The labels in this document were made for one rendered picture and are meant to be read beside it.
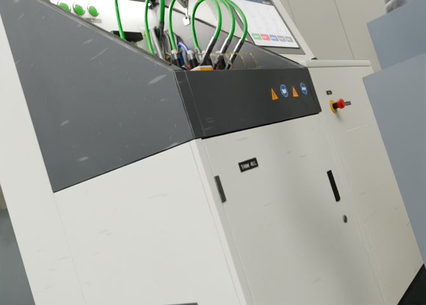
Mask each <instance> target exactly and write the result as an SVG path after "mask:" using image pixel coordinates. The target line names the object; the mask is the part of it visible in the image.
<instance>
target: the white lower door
mask: <svg viewBox="0 0 426 305"><path fill-rule="evenodd" d="M202 142H203V146H204V148H205V152H206V154H207V158H208V161H209V164H210V168H211V171H212V174H213V177H214V181H215V183H216V186H217V190H218V193H219V196H220V199H221V202H222V205H223V209H224V212H225V215H226V219H227V221H228V224H229V228H230V231H231V234H232V237H233V241H234V243H235V247H236V251H237V253H238V257H239V259H240V263H241V266H242V269H243V273H244V275H245V279H246V281H247V285H248V289H249V291H250V295H251V298H252V301H253V303H254V305H382V302H381V300H380V296H379V294H378V290H377V287H376V285H375V281H374V279H373V275H372V273H371V269H370V265H369V263H368V260H367V257H366V254H365V250H364V248H363V244H362V242H361V239H360V236H359V233H358V229H357V227H356V223H355V221H354V218H353V215H352V211H351V208H350V205H349V202H348V199H347V196H346V194H345V190H344V187H343V184H342V181H341V178H340V175H339V172H338V169H337V166H336V163H335V159H334V157H333V153H332V150H331V148H330V144H329V142H328V138H327V136H326V132H325V129H324V127H323V123H322V121H321V117H320V115H319V114H316V115H310V116H307V117H302V118H298V119H293V120H288V121H285V122H279V123H275V124H271V125H267V126H262V127H257V128H253V129H248V130H244V131H239V132H236V133H231V134H225V135H222V136H216V137H213V138H208V139H205V140H202Z"/></svg>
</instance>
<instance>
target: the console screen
mask: <svg viewBox="0 0 426 305"><path fill-rule="evenodd" d="M231 1H233V2H234V3H235V4H237V5H238V6H239V7H240V9H241V10H242V11H243V13H244V14H245V17H246V19H247V23H248V31H247V36H246V38H247V40H248V41H250V42H252V43H254V44H256V45H258V46H261V47H263V48H266V49H268V50H270V51H273V52H275V53H278V54H288V55H305V52H304V50H303V49H302V47H301V45H300V44H299V42H298V40H297V39H296V38H295V36H294V34H293V33H292V31H291V30H290V27H289V26H288V25H287V23H286V21H285V20H284V18H283V17H282V15H281V13H280V12H279V10H278V8H277V7H276V5H275V3H274V2H273V0H231ZM230 6H231V5H230ZM231 8H232V10H233V13H234V16H235V20H236V22H237V23H238V25H239V26H240V28H241V30H242V32H243V20H242V18H241V16H240V14H239V12H237V10H236V9H234V7H232V6H231Z"/></svg>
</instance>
